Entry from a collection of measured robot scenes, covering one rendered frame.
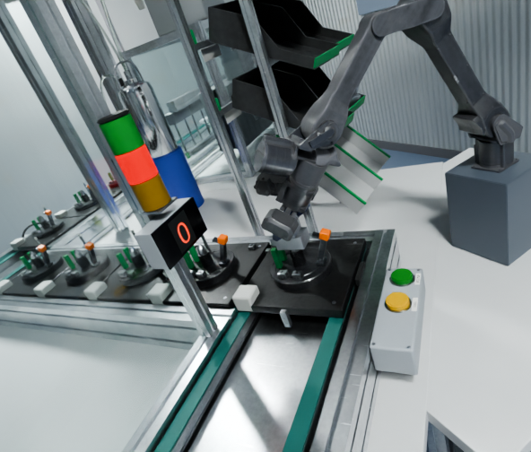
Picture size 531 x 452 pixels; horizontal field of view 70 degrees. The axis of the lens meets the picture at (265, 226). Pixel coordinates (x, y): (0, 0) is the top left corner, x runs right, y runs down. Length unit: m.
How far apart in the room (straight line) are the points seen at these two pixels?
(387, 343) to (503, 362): 0.20
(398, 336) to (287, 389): 0.21
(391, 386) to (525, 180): 0.48
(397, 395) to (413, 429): 0.06
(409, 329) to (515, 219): 0.36
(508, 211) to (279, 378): 0.56
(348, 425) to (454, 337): 0.31
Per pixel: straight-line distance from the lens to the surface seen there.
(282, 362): 0.75
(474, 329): 0.83
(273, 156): 0.65
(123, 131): 0.61
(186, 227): 0.67
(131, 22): 4.63
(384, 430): 0.71
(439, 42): 0.78
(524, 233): 0.98
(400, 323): 0.70
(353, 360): 0.66
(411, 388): 0.75
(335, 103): 0.68
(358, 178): 1.07
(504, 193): 0.88
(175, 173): 1.64
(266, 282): 0.86
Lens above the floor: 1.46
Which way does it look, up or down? 27 degrees down
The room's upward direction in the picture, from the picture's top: 20 degrees counter-clockwise
